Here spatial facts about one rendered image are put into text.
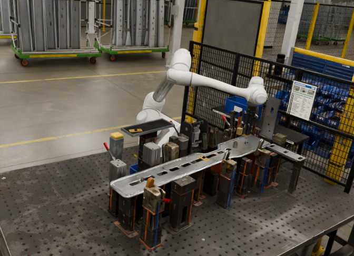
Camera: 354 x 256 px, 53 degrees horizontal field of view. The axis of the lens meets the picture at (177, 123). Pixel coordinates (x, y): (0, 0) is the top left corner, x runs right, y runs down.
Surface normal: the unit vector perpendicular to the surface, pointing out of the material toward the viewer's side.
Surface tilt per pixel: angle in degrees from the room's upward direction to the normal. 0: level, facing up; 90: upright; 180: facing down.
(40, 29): 86
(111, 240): 0
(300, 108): 90
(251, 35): 90
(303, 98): 90
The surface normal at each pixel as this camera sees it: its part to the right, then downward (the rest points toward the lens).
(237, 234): 0.10, -0.93
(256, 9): -0.82, 0.14
